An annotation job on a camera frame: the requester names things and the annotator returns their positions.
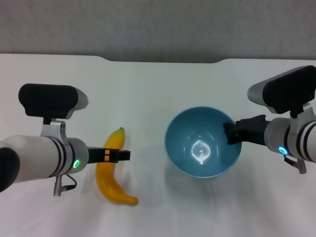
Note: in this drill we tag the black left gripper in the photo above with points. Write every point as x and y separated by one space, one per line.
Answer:
96 155

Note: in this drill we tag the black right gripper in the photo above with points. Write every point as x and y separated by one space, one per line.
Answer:
254 133

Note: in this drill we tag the yellow banana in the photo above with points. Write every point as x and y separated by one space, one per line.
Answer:
111 187

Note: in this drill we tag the blue plastic bowl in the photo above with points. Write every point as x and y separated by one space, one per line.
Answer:
187 148

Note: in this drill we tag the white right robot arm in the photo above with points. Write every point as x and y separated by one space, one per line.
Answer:
291 138

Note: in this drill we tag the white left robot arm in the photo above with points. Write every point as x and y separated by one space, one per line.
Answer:
37 158

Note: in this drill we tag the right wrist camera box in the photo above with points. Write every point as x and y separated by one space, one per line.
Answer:
284 91

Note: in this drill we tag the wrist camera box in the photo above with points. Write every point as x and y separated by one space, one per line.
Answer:
47 101
284 91

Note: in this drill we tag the silver right camera bracket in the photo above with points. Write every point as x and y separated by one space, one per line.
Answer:
304 113

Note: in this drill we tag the silver camera bracket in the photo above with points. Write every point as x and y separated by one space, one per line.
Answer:
304 113
55 130

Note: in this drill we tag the silver left camera bracket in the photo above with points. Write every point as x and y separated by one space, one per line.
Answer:
55 130

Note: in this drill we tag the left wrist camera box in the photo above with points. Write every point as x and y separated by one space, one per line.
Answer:
47 101

